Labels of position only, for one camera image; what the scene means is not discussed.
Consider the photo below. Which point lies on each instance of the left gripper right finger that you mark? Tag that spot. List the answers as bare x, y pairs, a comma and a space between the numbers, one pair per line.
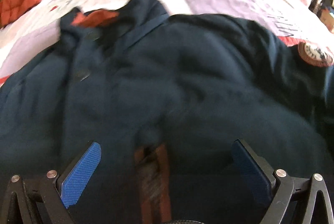
287, 199

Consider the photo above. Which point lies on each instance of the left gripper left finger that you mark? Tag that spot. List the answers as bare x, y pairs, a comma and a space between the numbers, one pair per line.
56, 191

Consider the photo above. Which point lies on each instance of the navy blue padded coat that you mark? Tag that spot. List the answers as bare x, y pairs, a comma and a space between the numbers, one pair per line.
166, 96

